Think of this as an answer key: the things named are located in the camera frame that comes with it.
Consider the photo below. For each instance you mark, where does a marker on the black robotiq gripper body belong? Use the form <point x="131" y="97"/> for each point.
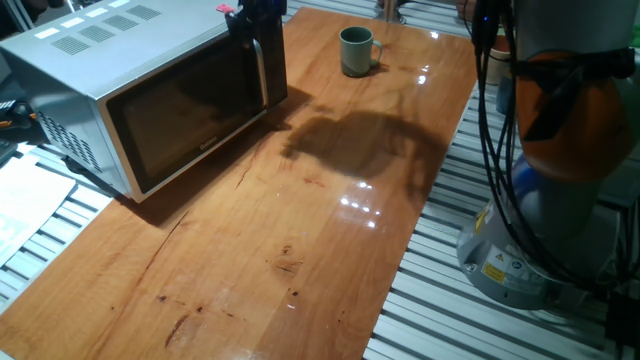
<point x="264" y="7"/>

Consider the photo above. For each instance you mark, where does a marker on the slanted grey metal bar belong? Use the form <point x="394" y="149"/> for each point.
<point x="15" y="15"/>

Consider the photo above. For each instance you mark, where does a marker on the silver microwave oven body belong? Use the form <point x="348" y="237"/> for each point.
<point x="65" y="70"/>

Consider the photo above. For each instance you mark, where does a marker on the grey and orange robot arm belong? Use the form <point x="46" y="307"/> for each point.
<point x="575" y="120"/>

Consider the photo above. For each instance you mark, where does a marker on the black and orange teach pendant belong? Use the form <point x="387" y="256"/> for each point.
<point x="17" y="116"/>

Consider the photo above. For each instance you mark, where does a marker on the green ceramic mug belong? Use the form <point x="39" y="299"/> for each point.
<point x="356" y="52"/>

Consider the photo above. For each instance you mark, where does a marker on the black computer keyboard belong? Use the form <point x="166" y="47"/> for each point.
<point x="6" y="151"/>

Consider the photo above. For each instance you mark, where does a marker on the cream cup with orange inside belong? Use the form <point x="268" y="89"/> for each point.
<point x="499" y="60"/>

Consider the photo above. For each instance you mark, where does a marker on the metal stand post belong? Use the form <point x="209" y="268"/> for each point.
<point x="391" y="11"/>

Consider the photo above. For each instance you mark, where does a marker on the white paper sheets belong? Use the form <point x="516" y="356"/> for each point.
<point x="30" y="205"/>

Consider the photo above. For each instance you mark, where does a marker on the red sticker tag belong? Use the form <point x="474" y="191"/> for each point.
<point x="225" y="8"/>

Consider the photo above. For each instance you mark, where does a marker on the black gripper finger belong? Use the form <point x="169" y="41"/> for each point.
<point x="237" y="27"/>
<point x="257" y="31"/>

